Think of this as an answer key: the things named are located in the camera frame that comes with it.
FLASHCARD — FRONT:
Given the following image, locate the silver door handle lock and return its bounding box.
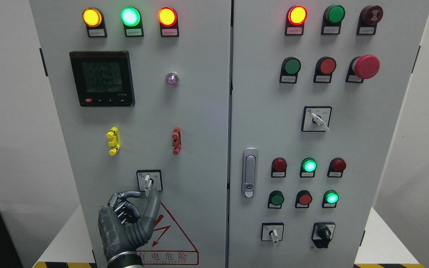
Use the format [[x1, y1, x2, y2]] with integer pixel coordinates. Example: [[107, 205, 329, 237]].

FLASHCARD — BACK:
[[242, 147, 258, 198]]

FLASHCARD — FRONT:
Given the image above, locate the red emergency stop mushroom button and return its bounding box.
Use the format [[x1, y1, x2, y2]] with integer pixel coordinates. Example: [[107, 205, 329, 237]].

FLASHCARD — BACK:
[[345, 54, 380, 83]]

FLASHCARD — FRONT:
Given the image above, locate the dark red buzzer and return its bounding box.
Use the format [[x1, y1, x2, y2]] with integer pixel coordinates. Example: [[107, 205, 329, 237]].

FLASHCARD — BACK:
[[356, 5, 383, 35]]

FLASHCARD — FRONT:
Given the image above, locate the green push button lower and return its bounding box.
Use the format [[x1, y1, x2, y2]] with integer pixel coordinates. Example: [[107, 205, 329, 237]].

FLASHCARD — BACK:
[[267, 190, 285, 209]]

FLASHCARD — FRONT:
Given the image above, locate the lit red indicator right door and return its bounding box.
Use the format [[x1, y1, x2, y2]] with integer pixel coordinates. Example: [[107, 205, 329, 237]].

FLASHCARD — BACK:
[[285, 5, 308, 36]]

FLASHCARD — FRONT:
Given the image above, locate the dark red indicator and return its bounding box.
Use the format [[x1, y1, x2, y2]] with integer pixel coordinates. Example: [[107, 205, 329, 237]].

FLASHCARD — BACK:
[[271, 157, 287, 178], [327, 157, 347, 178]]

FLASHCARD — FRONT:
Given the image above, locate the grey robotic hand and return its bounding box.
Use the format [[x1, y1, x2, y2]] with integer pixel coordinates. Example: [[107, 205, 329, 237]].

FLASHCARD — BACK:
[[98, 190, 161, 263]]

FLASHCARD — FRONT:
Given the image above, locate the red push button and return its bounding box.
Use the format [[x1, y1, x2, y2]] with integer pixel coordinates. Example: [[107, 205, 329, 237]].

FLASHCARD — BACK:
[[313, 57, 337, 83], [295, 190, 312, 208]]

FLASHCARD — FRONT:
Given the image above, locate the right grey cabinet door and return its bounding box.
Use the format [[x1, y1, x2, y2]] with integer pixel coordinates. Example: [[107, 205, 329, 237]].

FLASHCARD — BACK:
[[228, 0, 429, 268]]

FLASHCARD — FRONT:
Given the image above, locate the grey cabinet door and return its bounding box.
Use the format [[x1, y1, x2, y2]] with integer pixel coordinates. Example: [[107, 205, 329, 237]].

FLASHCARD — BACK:
[[228, 0, 429, 268], [29, 0, 231, 268]]

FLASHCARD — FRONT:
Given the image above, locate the dark red indicator left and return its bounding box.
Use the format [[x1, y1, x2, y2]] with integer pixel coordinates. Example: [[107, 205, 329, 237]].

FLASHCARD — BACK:
[[271, 157, 287, 178]]

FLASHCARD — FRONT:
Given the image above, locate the red push button lower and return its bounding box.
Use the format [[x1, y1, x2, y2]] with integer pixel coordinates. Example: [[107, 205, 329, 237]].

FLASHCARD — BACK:
[[295, 190, 312, 208]]

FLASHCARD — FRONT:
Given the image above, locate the red terminal connector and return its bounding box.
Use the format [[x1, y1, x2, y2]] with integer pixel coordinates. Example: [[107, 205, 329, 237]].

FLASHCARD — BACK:
[[172, 127, 182, 155]]

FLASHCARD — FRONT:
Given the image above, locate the dark red indicator right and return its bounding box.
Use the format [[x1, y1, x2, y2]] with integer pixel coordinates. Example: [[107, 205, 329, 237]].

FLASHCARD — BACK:
[[327, 157, 347, 178]]

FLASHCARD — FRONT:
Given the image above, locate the red lightning warning sticker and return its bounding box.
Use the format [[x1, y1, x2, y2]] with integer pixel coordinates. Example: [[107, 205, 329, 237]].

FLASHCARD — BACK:
[[137, 204, 199, 266]]

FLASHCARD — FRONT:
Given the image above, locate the white selector switch bottom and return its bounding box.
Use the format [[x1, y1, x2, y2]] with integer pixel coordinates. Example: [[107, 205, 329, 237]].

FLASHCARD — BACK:
[[261, 222, 284, 245]]

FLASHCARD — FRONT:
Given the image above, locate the black digital power meter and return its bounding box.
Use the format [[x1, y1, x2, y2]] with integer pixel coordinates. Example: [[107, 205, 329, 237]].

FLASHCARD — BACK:
[[69, 51, 136, 107]]

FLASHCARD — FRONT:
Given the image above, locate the yellow terminal connector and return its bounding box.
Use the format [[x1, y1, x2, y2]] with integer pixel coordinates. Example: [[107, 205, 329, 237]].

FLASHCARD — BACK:
[[106, 127, 121, 156]]

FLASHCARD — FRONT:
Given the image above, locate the black rotary knob switch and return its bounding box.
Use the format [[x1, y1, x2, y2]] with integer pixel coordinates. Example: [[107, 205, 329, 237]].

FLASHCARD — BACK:
[[311, 222, 336, 248]]

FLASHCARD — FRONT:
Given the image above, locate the white rotary selector switch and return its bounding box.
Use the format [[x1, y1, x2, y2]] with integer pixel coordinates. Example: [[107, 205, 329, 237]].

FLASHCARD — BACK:
[[136, 169, 163, 197]]

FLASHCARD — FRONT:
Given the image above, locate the green push button upper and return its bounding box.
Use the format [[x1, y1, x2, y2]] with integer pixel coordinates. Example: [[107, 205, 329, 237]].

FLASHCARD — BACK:
[[279, 57, 301, 84]]

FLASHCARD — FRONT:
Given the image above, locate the small clear bulb light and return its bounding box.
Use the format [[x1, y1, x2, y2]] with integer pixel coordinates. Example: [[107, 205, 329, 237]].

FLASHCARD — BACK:
[[165, 72, 180, 87]]

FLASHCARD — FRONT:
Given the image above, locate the lit green button lower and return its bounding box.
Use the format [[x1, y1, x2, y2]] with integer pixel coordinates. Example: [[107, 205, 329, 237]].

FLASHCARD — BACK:
[[322, 190, 339, 208]]

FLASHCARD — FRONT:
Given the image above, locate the orange red indicator light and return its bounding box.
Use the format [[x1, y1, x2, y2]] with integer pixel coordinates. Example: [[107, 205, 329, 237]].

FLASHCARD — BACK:
[[158, 6, 179, 37]]

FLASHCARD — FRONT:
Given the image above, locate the white selector switch right upper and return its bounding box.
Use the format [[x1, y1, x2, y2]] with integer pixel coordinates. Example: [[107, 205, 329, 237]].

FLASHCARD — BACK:
[[301, 106, 332, 132]]

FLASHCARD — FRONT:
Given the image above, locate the red push button upper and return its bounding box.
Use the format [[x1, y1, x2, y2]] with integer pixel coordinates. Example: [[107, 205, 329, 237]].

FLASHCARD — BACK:
[[313, 57, 337, 83]]

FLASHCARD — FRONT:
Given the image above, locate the yellow indicator light top left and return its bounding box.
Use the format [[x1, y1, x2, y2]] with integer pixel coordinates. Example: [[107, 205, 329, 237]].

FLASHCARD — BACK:
[[82, 7, 107, 38]]

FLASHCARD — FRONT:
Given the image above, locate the left grey cabinet door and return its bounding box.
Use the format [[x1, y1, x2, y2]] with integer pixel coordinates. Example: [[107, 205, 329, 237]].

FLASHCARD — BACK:
[[29, 0, 231, 268]]

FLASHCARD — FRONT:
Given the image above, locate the dark green indicator top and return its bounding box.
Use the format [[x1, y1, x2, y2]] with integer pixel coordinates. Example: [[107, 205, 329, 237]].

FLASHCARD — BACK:
[[321, 4, 346, 35]]

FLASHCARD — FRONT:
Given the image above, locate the green push button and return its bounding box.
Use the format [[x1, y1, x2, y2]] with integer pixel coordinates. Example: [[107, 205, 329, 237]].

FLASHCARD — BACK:
[[267, 190, 285, 209], [279, 57, 301, 84]]

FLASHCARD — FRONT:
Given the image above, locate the lit green indicator middle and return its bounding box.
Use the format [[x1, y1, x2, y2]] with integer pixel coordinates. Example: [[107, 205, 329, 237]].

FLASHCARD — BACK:
[[299, 157, 317, 178]]

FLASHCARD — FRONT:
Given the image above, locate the green lit indicator light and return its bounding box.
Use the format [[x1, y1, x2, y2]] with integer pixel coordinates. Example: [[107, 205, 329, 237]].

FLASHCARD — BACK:
[[120, 6, 144, 37]]

